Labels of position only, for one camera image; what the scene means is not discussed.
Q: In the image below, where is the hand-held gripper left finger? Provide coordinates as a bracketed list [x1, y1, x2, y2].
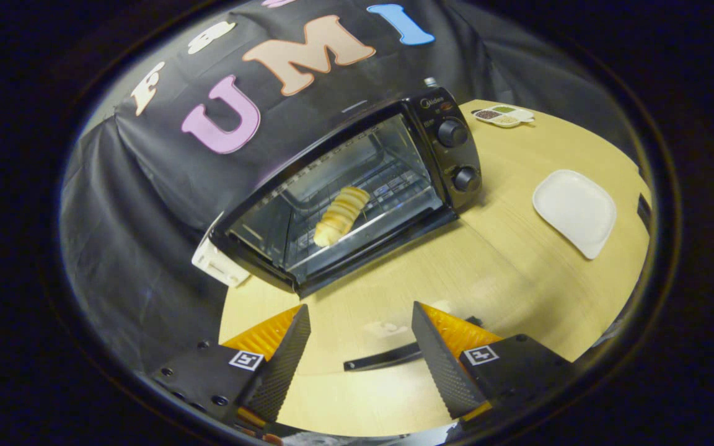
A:
[151, 304, 312, 428]

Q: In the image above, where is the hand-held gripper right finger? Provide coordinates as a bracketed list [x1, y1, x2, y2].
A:
[411, 301, 573, 423]

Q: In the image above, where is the golden bread roll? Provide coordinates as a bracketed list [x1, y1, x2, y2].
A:
[313, 185, 372, 248]

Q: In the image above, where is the black toaster oven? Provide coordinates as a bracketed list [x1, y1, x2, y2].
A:
[211, 86, 483, 373]

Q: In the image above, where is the white power strip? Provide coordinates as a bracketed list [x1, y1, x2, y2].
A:
[191, 213, 252, 288]

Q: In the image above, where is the white square plate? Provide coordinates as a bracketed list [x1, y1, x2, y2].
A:
[531, 168, 619, 260]

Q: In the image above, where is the black clamp block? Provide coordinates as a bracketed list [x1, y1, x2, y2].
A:
[635, 193, 653, 234]

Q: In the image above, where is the white divided tray with beans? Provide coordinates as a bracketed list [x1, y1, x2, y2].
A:
[473, 103, 536, 129]

